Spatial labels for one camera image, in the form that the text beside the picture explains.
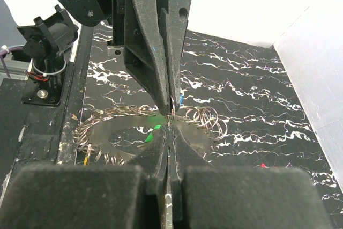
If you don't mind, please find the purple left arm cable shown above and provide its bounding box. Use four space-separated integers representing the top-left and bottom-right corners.
0 45 25 78

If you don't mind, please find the key with green tag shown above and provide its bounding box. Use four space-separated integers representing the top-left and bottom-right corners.
138 116 165 150

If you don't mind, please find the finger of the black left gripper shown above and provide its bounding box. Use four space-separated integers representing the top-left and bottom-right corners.
160 0 191 113
124 0 170 116

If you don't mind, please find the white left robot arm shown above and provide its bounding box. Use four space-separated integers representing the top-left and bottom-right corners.
4 0 191 116

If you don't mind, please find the black base board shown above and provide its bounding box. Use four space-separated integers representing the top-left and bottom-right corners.
1 26 94 197

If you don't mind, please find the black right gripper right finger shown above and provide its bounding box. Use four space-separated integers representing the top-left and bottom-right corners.
168 126 331 228

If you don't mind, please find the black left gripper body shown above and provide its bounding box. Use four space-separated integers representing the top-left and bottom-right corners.
107 0 125 56

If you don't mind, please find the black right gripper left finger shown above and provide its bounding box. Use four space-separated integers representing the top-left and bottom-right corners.
1 126 168 228

